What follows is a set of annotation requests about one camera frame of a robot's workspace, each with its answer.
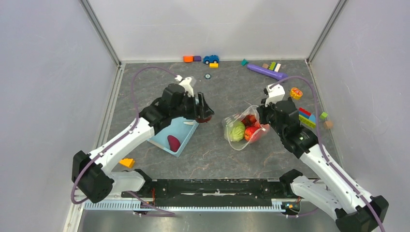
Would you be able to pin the magenta fruit toy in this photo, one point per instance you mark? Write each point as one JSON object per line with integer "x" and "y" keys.
{"x": 174, "y": 143}

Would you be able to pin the dark red apple toy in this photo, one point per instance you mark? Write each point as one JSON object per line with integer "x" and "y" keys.
{"x": 203, "y": 120}

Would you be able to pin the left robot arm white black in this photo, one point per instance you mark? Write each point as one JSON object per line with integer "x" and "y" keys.
{"x": 92, "y": 172}

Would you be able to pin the blue toy car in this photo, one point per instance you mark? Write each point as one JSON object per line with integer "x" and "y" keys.
{"x": 211, "y": 59}

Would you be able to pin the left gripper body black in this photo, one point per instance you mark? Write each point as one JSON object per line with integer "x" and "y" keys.
{"x": 189, "y": 108}

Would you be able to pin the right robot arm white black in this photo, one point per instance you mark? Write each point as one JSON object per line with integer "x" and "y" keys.
{"x": 351, "y": 207}

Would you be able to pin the small green cube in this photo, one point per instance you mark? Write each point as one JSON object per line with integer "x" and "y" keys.
{"x": 323, "y": 116}

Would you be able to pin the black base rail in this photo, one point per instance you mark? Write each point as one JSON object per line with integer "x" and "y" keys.
{"x": 214, "y": 192}

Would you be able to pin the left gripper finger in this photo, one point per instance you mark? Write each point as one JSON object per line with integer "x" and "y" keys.
{"x": 200, "y": 107}
{"x": 207, "y": 112}

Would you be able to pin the multicolour duplo stack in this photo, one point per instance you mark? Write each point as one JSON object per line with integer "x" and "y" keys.
{"x": 307, "y": 118}

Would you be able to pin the teal block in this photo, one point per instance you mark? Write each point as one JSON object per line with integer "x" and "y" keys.
{"x": 244, "y": 62}

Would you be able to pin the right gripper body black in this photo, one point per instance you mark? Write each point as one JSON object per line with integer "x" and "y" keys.
{"x": 267, "y": 116}

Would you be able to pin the purple toy flashlight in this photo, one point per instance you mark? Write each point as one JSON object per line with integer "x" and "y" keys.
{"x": 267, "y": 72}

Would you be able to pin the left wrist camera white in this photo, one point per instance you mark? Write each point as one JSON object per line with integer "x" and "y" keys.
{"x": 187, "y": 83}

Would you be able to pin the orange block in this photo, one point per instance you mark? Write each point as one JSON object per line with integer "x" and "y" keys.
{"x": 188, "y": 59}

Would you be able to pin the tan wooden cube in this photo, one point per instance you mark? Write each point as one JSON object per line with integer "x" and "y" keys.
{"x": 328, "y": 124}

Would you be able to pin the white block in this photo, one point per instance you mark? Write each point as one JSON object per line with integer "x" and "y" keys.
{"x": 277, "y": 67}

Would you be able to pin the clear polka dot zip bag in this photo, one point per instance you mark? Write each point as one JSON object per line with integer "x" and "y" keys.
{"x": 227, "y": 124}

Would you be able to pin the green lego block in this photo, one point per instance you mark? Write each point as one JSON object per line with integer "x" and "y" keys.
{"x": 272, "y": 66}

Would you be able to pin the light blue plastic basket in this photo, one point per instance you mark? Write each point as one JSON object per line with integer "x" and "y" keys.
{"x": 171, "y": 124}

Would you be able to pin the green cabbage toy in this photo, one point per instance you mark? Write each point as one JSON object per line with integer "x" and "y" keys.
{"x": 237, "y": 132}

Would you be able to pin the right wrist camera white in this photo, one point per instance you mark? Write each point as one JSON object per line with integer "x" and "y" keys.
{"x": 274, "y": 93}

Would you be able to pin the yellow wedge block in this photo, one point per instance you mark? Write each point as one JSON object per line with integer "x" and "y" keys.
{"x": 127, "y": 162}

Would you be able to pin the yellow butterfly duplo block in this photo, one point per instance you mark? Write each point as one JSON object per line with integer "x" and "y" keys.
{"x": 296, "y": 93}

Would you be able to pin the small round black cap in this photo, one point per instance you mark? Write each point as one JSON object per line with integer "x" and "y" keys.
{"x": 208, "y": 76}

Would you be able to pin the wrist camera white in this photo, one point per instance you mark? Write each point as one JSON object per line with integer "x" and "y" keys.
{"x": 274, "y": 93}
{"x": 187, "y": 83}

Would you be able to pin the red pomegranate toy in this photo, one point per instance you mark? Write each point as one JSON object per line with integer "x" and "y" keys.
{"x": 251, "y": 134}

